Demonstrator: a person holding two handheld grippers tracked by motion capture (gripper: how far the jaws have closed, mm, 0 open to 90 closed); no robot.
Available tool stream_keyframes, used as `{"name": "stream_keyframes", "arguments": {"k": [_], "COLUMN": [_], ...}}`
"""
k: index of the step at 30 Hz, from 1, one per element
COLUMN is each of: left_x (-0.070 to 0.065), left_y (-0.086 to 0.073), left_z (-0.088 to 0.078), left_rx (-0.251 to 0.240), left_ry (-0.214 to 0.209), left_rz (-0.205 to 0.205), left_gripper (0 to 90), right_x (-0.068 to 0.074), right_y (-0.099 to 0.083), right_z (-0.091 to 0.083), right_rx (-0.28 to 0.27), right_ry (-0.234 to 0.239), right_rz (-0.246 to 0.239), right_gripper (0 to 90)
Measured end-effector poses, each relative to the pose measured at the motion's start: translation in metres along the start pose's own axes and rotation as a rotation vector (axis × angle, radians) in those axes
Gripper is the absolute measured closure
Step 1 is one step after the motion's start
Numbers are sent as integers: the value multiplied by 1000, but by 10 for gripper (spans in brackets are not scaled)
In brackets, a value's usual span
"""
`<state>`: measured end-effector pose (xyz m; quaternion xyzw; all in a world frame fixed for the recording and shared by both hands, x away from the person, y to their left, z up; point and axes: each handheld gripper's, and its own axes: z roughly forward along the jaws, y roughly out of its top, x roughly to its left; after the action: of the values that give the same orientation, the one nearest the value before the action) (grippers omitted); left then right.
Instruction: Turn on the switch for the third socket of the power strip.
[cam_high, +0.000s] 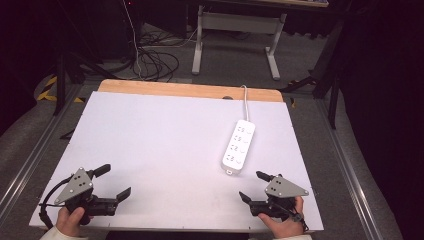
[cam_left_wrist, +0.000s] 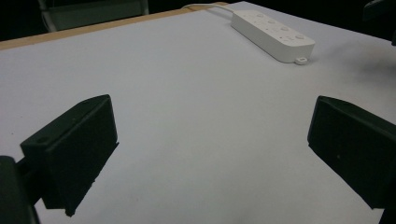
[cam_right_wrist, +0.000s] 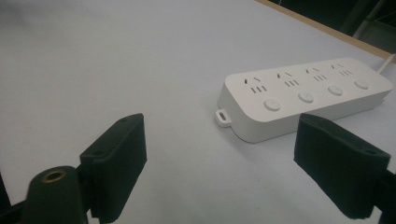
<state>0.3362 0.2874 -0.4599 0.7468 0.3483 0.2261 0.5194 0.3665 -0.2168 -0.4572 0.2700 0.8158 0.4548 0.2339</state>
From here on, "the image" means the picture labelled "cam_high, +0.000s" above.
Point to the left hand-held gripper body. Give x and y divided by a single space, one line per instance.
76 186

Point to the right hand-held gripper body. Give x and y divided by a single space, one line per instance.
283 189

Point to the person's left hand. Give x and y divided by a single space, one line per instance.
68 223

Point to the person's right hand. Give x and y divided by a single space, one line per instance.
286 227

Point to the white power strip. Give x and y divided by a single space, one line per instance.
238 146

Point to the white board sheet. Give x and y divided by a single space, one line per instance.
160 150

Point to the yellow black floor tape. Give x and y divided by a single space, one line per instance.
50 90

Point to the black metal stand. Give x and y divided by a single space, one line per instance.
328 76
66 76

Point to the wooden desk top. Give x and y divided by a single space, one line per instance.
283 2

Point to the metal floor rail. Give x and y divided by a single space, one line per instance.
350 173
36 150

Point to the white metal desk frame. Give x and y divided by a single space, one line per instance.
238 23

